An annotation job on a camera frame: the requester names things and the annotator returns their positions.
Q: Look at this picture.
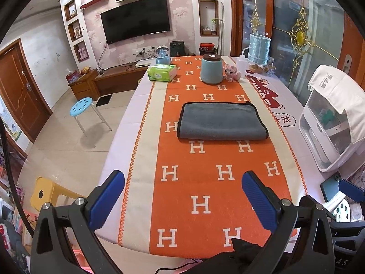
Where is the red wall shelf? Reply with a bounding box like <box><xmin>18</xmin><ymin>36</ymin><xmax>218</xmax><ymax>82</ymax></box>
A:
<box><xmin>80</xmin><ymin>0</ymin><xmax>110</xmax><ymax>9</ymax></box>

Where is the white countertop appliance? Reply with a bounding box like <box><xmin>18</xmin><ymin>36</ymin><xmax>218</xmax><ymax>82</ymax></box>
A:
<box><xmin>298</xmin><ymin>87</ymin><xmax>365</xmax><ymax>173</ymax></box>

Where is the white cloth cover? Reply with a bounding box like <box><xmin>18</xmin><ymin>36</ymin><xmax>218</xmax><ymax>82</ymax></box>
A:
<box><xmin>307</xmin><ymin>65</ymin><xmax>365</xmax><ymax>145</ymax></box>

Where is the brown wooden door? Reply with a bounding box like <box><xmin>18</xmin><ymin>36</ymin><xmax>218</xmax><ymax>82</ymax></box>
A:
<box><xmin>0</xmin><ymin>38</ymin><xmax>53</xmax><ymax>144</ymax></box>

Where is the blue cylinder on wooden stand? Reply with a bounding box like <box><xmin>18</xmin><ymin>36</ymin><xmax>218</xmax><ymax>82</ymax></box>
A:
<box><xmin>247</xmin><ymin>33</ymin><xmax>271</xmax><ymax>74</ymax></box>

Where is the white squeeze bottle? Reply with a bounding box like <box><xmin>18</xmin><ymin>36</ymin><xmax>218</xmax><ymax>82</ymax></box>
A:
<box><xmin>238</xmin><ymin>47</ymin><xmax>253</xmax><ymax>74</ymax></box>

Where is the dark smartphone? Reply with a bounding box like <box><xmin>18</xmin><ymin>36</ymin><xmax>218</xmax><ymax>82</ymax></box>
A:
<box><xmin>320</xmin><ymin>172</ymin><xmax>343</xmax><ymax>203</ymax></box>

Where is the white power strip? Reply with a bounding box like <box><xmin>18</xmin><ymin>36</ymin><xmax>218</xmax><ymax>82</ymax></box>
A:
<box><xmin>132</xmin><ymin>46</ymin><xmax>153</xmax><ymax>56</ymax></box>

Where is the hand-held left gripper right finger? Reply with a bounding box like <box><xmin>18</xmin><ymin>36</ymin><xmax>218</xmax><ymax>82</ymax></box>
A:
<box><xmin>241</xmin><ymin>171</ymin><xmax>335</xmax><ymax>274</ymax></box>

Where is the white perforated stool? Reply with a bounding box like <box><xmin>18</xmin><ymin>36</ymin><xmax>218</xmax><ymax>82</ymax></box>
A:
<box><xmin>331</xmin><ymin>198</ymin><xmax>352</xmax><ymax>224</ymax></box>

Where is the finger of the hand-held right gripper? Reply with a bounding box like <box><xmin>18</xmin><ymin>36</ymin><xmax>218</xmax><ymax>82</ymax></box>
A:
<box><xmin>338</xmin><ymin>179</ymin><xmax>365</xmax><ymax>204</ymax></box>

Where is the white printed tablecloth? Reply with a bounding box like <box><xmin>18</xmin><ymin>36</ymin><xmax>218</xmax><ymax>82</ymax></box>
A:
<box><xmin>94</xmin><ymin>54</ymin><xmax>343</xmax><ymax>256</ymax></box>

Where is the glass door with gold ornament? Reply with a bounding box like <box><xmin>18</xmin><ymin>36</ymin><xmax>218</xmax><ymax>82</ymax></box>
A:
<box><xmin>242</xmin><ymin>0</ymin><xmax>352</xmax><ymax>101</ymax></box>

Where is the black air fryer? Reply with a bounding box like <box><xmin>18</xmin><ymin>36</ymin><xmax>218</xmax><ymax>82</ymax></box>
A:
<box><xmin>169</xmin><ymin>41</ymin><xmax>185</xmax><ymax>58</ymax></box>

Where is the green tissue box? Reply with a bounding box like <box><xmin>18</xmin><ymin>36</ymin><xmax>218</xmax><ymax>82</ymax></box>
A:
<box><xmin>147</xmin><ymin>64</ymin><xmax>177</xmax><ymax>82</ymax></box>

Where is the pink plush toy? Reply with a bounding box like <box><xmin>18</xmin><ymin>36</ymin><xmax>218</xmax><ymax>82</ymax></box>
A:
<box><xmin>223</xmin><ymin>64</ymin><xmax>242</xmax><ymax>82</ymax></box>

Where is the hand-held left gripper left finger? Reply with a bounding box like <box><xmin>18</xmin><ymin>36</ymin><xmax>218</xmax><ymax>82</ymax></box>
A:
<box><xmin>30</xmin><ymin>170</ymin><xmax>125</xmax><ymax>274</ymax></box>

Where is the orange patterned blanket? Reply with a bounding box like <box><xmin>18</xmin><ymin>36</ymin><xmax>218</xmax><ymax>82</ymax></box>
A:
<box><xmin>117</xmin><ymin>55</ymin><xmax>308</xmax><ymax>255</ymax></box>

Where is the yellow plastic stool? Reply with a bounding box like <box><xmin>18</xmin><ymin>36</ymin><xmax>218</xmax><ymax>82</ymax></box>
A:
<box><xmin>30</xmin><ymin>177</ymin><xmax>86</xmax><ymax>218</ymax></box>

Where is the blue snow globe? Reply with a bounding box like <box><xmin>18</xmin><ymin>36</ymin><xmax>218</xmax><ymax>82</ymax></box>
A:
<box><xmin>155</xmin><ymin>46</ymin><xmax>172</xmax><ymax>65</ymax></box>

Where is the black wall television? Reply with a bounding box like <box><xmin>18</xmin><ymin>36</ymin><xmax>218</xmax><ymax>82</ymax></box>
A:
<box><xmin>100</xmin><ymin>0</ymin><xmax>172</xmax><ymax>45</ymax></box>

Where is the wooden television cabinet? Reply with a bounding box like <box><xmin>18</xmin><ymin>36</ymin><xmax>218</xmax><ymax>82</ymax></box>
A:
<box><xmin>68</xmin><ymin>62</ymin><xmax>149</xmax><ymax>101</ymax></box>

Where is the grey towel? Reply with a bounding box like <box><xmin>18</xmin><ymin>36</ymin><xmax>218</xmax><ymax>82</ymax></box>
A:
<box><xmin>177</xmin><ymin>101</ymin><xmax>269</xmax><ymax>140</ymax></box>

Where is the light blue ceramic jar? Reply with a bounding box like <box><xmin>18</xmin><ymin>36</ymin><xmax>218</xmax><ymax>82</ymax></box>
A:
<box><xmin>200</xmin><ymin>54</ymin><xmax>223</xmax><ymax>85</ymax></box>

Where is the blue plastic stool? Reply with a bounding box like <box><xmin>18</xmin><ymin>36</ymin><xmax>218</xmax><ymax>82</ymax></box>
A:
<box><xmin>70</xmin><ymin>97</ymin><xmax>112</xmax><ymax>137</ymax></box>

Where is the colourful wall poster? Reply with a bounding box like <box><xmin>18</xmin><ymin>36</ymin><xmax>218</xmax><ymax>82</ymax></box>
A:
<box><xmin>0</xmin><ymin>97</ymin><xmax>22</xmax><ymax>142</ymax></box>

